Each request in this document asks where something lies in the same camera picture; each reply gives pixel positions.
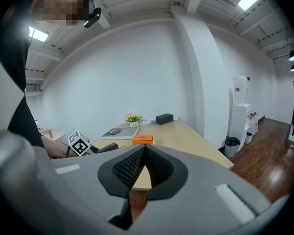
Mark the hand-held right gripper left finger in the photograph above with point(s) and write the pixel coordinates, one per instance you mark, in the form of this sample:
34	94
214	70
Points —
76	192

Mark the white bin with black bag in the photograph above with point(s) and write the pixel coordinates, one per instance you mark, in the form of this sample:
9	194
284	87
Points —
231	147

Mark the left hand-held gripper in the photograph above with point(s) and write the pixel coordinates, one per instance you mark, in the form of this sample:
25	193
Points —
79	143

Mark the black head-worn camera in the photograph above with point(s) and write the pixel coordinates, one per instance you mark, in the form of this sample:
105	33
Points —
93	17

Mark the clear water dispenser bottle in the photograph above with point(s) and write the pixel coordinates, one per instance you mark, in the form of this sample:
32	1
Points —
240	89

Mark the black wristband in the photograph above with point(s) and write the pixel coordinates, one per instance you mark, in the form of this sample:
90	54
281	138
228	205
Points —
68	151

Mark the yellow flowers in pot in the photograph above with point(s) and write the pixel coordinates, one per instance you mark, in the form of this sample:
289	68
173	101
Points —
133	119

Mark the dark grey pouch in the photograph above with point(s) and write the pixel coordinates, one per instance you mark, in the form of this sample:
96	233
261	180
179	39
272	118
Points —
112	131

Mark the grey closed laptop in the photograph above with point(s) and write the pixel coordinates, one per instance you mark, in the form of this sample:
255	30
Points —
127	133

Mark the person's left forearm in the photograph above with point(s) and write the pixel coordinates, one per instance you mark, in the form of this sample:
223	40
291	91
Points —
56	148

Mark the small white bin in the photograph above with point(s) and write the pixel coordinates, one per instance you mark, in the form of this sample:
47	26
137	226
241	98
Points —
249	138

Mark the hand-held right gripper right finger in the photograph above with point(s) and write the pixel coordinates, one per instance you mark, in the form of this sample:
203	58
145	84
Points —
198	192

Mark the orange small stand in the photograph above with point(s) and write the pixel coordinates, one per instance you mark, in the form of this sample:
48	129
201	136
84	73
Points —
48	133

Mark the person's head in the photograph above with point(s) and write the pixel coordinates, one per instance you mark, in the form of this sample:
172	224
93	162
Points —
61	1

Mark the orange flat box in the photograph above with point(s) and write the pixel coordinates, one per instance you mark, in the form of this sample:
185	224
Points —
142	139

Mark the water bottles with red caps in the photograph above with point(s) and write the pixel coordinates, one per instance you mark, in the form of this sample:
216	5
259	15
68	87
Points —
252	122

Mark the black rectangular box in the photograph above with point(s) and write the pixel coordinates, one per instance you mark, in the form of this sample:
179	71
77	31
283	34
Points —
164	119

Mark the white water dispenser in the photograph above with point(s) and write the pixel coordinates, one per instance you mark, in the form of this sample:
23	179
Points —
238	124

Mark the wooden desk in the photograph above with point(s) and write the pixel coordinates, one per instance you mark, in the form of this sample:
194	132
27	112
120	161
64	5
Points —
186	141

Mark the clear plastic wrapper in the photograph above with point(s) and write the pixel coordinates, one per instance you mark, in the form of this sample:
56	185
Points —
148	122

